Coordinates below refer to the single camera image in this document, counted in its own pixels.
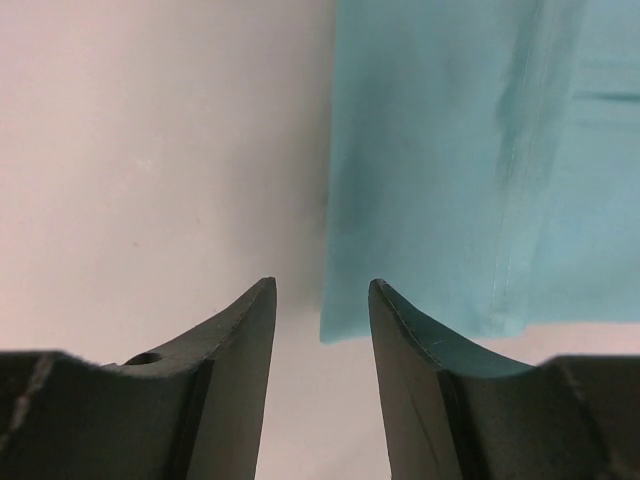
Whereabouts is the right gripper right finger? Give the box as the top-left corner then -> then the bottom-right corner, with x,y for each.
368,280 -> 639,480

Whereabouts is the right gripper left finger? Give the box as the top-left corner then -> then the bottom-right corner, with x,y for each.
1,278 -> 277,479

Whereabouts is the teal t shirt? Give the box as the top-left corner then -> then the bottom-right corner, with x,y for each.
320,1 -> 639,343

